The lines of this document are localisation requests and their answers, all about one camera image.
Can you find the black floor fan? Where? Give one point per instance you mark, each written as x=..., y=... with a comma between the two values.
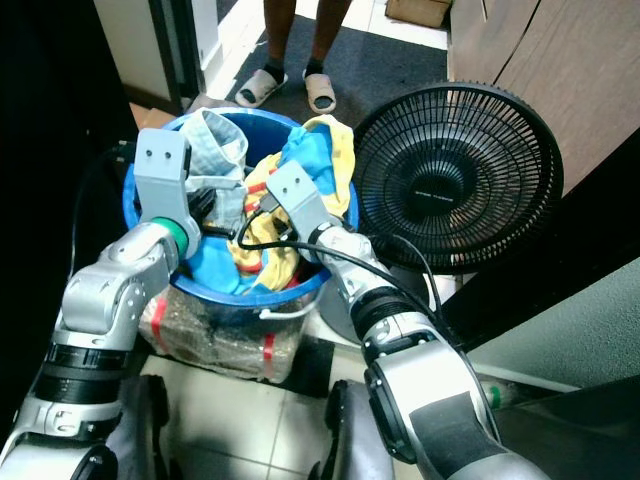
x=455, y=180

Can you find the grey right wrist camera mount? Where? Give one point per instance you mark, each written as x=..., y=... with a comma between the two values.
x=295, y=195

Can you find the white slipper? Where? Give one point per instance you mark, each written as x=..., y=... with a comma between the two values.
x=320, y=92
x=260, y=90

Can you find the blue plastic basin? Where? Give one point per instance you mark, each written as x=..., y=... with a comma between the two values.
x=230, y=295

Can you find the yellow and blue garment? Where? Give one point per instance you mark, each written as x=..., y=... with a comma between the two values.
x=305, y=150

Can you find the light grey checked garment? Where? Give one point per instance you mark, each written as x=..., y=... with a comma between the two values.
x=220, y=140

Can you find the dark grey robot leg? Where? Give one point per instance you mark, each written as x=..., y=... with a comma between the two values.
x=140, y=435
x=360, y=440

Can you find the small red cloth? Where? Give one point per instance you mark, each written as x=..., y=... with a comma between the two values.
x=300, y=280

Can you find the dark grey left robot leg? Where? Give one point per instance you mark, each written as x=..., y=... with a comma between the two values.
x=140, y=435

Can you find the person in red shirt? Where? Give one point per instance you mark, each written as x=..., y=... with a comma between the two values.
x=325, y=40

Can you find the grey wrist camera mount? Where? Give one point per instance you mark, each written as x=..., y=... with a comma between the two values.
x=162, y=170
x=295, y=195

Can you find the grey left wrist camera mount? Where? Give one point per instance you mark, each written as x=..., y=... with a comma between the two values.
x=162, y=170

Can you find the dark grey right robot leg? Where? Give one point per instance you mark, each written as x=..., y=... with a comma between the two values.
x=360, y=440

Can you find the dark grey floor mat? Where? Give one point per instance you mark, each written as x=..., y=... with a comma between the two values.
x=390, y=60

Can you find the brown wooden board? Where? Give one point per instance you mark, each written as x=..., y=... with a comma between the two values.
x=150, y=116

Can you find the brown wooden cabinet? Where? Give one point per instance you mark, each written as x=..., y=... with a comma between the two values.
x=560, y=80

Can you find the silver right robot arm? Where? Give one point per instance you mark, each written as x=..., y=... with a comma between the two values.
x=430, y=400

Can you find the clear plastic sack red stripes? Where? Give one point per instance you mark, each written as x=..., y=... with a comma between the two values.
x=210, y=345

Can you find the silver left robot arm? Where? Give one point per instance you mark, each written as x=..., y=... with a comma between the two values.
x=105, y=300

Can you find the black door frame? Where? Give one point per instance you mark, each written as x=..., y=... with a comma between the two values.
x=184, y=45

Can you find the cardboard box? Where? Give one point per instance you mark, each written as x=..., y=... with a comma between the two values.
x=418, y=12

